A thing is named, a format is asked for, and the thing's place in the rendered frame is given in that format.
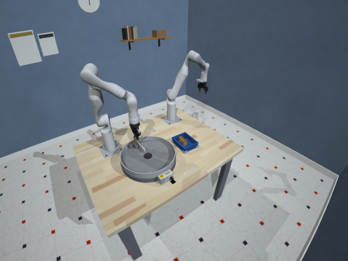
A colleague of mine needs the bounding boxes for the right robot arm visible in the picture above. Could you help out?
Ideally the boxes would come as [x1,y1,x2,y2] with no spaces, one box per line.
[80,63,145,152]

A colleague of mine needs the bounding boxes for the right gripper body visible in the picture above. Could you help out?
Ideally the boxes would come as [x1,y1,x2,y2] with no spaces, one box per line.
[129,122,140,133]

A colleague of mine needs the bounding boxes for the blue open-top crate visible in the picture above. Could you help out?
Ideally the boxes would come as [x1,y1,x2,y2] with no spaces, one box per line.
[172,132,198,152]

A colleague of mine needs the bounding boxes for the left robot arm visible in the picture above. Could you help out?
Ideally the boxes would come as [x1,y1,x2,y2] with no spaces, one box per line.
[166,50,209,121]

